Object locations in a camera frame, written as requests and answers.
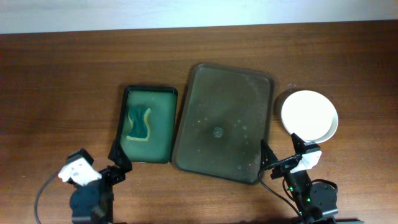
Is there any white plate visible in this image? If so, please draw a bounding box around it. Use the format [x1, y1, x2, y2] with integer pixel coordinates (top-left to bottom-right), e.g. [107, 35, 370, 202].
[280, 90, 339, 143]

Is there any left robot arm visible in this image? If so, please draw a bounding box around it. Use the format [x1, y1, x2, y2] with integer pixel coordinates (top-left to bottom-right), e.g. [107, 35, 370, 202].
[58, 142, 132, 223]

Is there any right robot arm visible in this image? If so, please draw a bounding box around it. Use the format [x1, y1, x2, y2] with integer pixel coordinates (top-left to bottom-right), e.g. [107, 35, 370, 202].
[257, 133, 361, 224]

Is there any large brown serving tray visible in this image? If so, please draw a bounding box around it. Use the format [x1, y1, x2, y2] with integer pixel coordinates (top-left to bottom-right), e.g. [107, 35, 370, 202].
[172, 63, 275, 185]

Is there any small green water tray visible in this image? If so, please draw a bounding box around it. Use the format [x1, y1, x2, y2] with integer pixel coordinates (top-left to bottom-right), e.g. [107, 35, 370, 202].
[115, 85, 178, 164]

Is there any green and yellow sponge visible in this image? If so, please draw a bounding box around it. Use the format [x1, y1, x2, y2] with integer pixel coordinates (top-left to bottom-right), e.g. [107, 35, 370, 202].
[126, 106, 151, 141]

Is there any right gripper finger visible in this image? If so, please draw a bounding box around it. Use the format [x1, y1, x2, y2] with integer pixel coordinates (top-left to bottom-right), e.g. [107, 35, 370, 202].
[260, 139, 277, 170]
[291, 133, 306, 154]

